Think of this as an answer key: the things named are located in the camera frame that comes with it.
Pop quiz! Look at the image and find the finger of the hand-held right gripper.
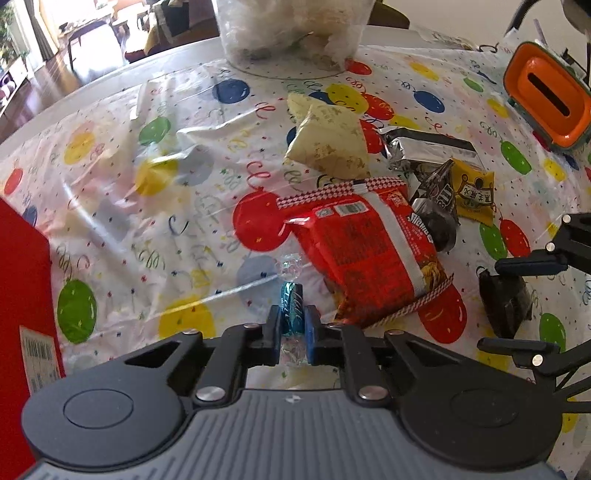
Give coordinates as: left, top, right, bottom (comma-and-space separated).
478, 337, 591, 398
494, 212, 591, 278

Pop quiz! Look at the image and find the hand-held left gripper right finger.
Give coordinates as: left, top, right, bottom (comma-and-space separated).
304, 305, 462, 404

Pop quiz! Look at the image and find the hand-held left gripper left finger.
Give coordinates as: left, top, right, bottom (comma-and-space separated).
122, 305, 283, 407

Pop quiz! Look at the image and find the teal candy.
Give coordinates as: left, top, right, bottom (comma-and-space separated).
274, 254, 308, 365

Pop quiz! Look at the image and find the small black snack packet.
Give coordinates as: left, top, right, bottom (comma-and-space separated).
478, 268, 534, 340

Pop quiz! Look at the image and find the yellow snack packet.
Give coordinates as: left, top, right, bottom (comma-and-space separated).
450, 157, 497, 227

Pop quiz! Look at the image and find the red noodle packet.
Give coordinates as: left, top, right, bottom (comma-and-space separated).
276, 178, 455, 328

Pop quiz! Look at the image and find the dark chocolate candy packet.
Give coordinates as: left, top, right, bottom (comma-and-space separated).
409, 159, 462, 254

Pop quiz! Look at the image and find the silver snack packet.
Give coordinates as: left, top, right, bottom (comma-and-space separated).
376, 126, 485, 176

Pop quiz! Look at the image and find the cream snack packet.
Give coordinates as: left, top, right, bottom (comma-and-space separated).
283, 92, 372, 178

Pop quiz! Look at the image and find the red cardboard box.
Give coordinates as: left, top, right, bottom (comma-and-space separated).
0, 196, 65, 480

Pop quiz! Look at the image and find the balloon print tablecloth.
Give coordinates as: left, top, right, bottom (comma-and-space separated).
0, 28, 591, 480

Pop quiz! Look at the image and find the orange lidded container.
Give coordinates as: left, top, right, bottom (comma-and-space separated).
503, 41, 591, 153

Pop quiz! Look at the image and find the clear plastic container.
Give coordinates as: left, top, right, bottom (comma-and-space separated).
215, 0, 377, 79

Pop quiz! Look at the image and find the crumpled white plastic bag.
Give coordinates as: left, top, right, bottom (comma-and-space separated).
222, 0, 370, 70

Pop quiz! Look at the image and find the coffee table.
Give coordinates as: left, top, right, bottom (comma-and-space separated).
67, 11, 125, 58

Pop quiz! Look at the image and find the wooden TV cabinet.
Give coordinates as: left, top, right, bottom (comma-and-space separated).
0, 55, 28, 116

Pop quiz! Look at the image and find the grey curtain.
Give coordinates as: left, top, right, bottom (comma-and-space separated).
14, 0, 56, 61

